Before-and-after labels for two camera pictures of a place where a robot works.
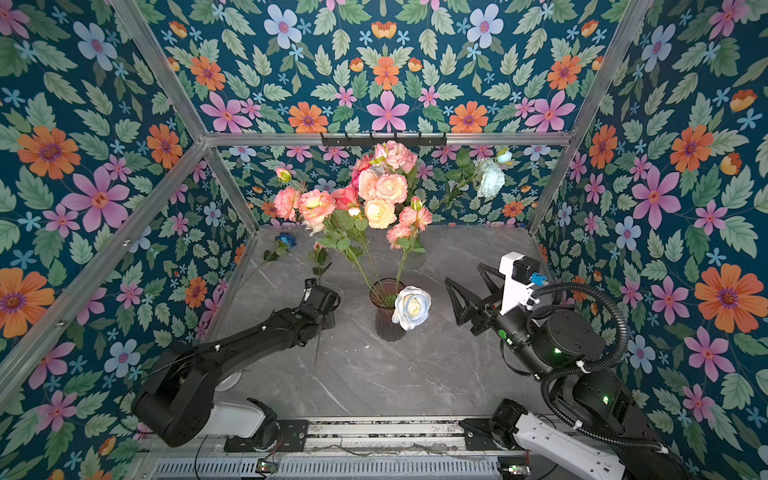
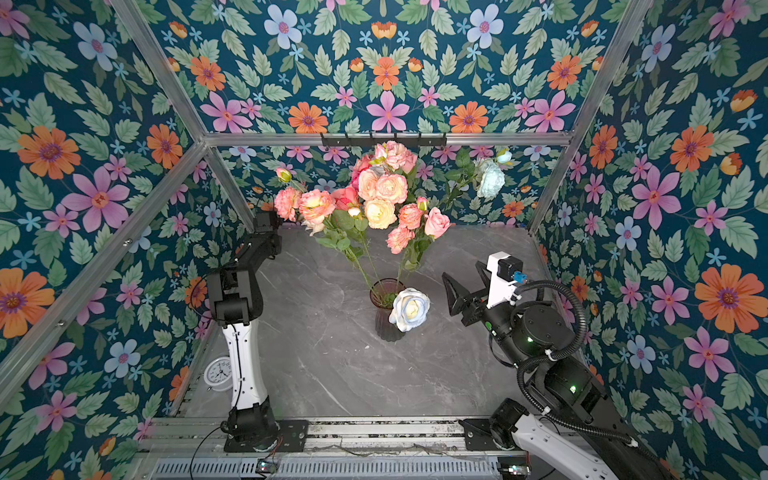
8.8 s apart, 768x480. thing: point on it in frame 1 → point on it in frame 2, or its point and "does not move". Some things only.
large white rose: (412, 305) does not move
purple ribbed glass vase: (383, 295) does not move
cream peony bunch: (380, 213) does not move
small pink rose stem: (318, 271) → (436, 223)
